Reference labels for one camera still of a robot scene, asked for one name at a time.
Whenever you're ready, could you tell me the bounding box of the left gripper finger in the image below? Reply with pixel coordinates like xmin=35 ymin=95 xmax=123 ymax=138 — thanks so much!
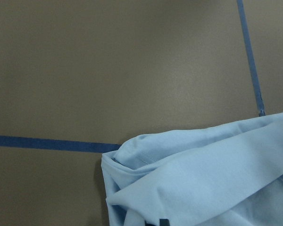
xmin=159 ymin=219 xmax=168 ymax=226

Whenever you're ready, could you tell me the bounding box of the light blue t-shirt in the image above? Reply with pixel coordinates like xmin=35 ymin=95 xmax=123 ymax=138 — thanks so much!
xmin=101 ymin=113 xmax=283 ymax=226

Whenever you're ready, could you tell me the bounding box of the brown paper table cover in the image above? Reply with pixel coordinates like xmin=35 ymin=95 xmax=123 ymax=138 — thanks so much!
xmin=0 ymin=0 xmax=283 ymax=226

